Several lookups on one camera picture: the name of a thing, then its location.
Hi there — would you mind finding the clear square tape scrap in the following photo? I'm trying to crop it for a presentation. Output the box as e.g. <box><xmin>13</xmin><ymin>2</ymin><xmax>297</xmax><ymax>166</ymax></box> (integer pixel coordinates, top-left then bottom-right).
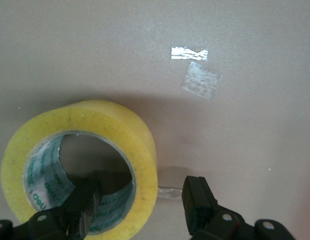
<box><xmin>180</xmin><ymin>61</ymin><xmax>223</xmax><ymax>101</ymax></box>

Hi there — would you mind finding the yellow packing tape roll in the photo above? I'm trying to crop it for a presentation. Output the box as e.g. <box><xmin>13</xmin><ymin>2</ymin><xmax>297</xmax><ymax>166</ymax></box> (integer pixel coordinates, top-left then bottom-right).
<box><xmin>0</xmin><ymin>99</ymin><xmax>184</xmax><ymax>240</ymax></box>

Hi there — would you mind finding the white torn tape strip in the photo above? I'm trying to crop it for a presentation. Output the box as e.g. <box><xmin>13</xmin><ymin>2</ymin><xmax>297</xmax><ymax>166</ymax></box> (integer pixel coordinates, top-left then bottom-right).
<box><xmin>170</xmin><ymin>45</ymin><xmax>209</xmax><ymax>62</ymax></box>

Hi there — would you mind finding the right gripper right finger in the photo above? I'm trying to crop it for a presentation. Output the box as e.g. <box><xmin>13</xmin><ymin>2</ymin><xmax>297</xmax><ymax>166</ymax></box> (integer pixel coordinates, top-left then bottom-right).
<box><xmin>181</xmin><ymin>175</ymin><xmax>248</xmax><ymax>240</ymax></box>

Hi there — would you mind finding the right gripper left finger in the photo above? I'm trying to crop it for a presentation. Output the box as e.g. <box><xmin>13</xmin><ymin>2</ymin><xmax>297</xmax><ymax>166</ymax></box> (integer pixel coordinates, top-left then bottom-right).
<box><xmin>28</xmin><ymin>169</ymin><xmax>102</xmax><ymax>240</ymax></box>

